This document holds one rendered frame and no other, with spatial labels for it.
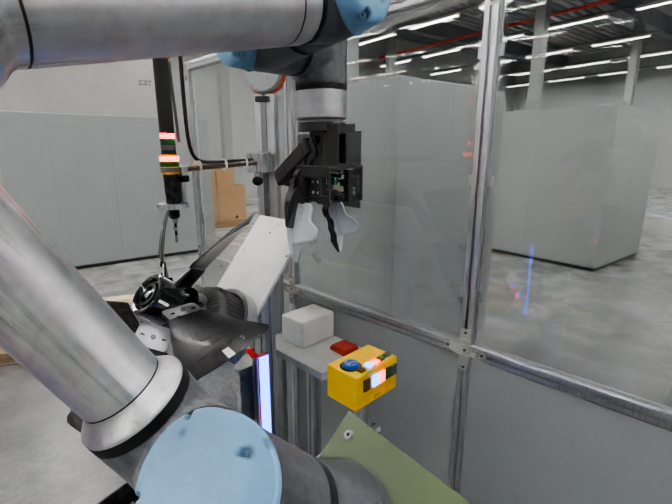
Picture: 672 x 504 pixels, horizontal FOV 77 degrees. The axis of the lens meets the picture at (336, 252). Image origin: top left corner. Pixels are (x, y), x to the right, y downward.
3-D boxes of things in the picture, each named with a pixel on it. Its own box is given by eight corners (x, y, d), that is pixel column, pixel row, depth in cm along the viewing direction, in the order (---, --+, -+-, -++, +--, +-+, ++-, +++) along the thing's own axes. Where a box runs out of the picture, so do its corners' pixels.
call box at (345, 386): (367, 377, 118) (368, 343, 116) (396, 391, 111) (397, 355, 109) (326, 401, 107) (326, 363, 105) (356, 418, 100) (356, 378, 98)
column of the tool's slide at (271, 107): (274, 479, 209) (258, 95, 166) (289, 481, 208) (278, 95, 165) (270, 488, 203) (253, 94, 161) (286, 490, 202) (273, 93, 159)
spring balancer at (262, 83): (249, 96, 168) (242, 94, 161) (247, 53, 164) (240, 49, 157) (288, 95, 165) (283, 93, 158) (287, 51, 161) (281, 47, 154)
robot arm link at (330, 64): (276, 6, 58) (321, 18, 64) (279, 91, 61) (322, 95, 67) (314, -8, 53) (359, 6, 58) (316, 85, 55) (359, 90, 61)
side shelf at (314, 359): (305, 329, 183) (305, 323, 182) (368, 357, 159) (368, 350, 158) (260, 347, 167) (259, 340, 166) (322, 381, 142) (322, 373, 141)
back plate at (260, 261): (138, 378, 144) (135, 377, 143) (241, 212, 162) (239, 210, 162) (218, 455, 108) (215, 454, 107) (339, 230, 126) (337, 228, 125)
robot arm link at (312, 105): (284, 92, 61) (325, 96, 67) (286, 124, 62) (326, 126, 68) (319, 86, 56) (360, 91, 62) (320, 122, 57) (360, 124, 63)
